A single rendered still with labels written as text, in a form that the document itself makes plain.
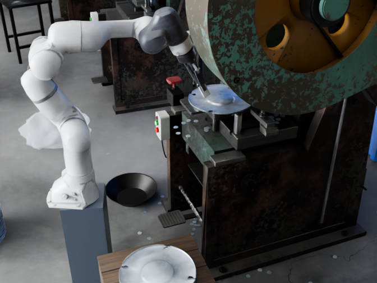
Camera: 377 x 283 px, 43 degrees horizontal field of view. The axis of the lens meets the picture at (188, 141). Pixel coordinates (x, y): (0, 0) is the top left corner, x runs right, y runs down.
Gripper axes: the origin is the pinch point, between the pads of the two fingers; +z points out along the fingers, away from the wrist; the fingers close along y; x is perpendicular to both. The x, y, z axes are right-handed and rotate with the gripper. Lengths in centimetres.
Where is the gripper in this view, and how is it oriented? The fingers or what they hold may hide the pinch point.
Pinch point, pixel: (203, 89)
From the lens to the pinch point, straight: 198.8
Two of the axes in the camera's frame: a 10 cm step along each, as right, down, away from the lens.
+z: 4.0, 6.7, 6.2
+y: 4.1, 4.8, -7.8
